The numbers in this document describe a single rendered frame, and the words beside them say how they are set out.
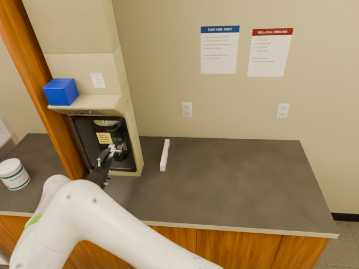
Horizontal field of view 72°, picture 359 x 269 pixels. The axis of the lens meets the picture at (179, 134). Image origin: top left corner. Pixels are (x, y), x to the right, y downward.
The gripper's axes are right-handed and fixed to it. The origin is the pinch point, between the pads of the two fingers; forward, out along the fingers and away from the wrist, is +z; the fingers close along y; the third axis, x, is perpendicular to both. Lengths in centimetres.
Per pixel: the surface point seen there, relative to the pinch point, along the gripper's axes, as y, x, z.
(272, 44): 39, -86, 49
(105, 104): 31.0, -6.1, -3.7
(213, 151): -26, -56, 31
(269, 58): 31, -86, 49
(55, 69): 44.0, 17.7, 5.6
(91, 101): 31.0, 1.8, -0.6
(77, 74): 41.4, 8.0, 5.6
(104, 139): 4.5, 3.7, 4.2
